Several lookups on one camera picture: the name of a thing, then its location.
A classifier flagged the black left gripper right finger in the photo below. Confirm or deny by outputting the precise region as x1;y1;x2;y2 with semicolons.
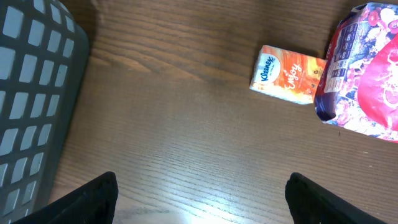
285;172;385;224

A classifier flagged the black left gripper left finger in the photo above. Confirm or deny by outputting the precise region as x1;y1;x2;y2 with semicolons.
12;171;118;224

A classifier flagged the red purple snack bag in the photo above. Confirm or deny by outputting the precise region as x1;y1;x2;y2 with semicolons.
315;2;397;142

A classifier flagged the orange small box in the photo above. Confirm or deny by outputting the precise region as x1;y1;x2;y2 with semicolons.
249;45;326;105

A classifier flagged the grey plastic mesh basket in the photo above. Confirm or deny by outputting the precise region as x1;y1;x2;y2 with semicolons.
1;0;90;223

